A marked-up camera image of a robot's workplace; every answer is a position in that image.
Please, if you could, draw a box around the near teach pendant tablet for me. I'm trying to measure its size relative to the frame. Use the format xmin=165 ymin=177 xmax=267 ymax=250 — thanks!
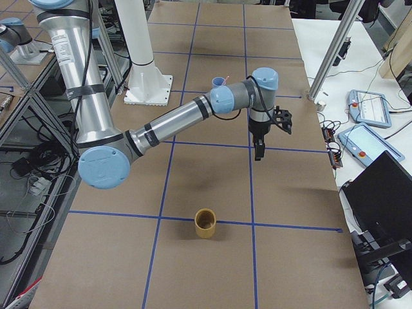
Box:
xmin=338 ymin=123 xmax=405 ymax=167

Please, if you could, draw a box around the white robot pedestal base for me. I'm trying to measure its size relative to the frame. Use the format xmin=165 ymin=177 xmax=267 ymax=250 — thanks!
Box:
xmin=115 ymin=0 xmax=173 ymax=106

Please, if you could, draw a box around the pink chopstick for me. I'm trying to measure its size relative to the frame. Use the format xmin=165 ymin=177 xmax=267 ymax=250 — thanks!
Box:
xmin=221 ymin=75 xmax=230 ymax=86

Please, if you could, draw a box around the light blue plastic cup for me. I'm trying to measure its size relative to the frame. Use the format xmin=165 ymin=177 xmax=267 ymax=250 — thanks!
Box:
xmin=212 ymin=77 xmax=226 ymax=89

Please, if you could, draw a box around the aluminium frame post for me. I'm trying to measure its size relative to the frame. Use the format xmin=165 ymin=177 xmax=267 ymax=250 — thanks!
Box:
xmin=308 ymin=0 xmax=364 ymax=101

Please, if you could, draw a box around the black laptop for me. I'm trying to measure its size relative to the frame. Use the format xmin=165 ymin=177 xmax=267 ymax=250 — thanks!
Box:
xmin=343 ymin=151 xmax=411 ymax=245

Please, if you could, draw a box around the far teach pendant tablet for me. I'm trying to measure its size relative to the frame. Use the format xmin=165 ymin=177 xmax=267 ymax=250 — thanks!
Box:
xmin=348 ymin=89 xmax=392 ymax=128

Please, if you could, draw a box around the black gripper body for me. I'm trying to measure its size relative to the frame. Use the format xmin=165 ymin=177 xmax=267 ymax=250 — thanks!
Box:
xmin=250 ymin=120 xmax=270 ymax=139

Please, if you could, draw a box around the yellow bamboo cup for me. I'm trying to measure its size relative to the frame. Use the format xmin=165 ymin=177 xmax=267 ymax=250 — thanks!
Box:
xmin=194 ymin=209 xmax=216 ymax=239

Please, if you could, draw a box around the teach pendant tablet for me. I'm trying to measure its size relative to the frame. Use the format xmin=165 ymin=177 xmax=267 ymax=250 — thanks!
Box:
xmin=348 ymin=89 xmax=392 ymax=128
xmin=338 ymin=123 xmax=405 ymax=167

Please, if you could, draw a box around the orange black usb hub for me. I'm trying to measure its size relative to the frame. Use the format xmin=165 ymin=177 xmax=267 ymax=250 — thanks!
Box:
xmin=321 ymin=120 xmax=341 ymax=142
xmin=326 ymin=142 xmax=343 ymax=169

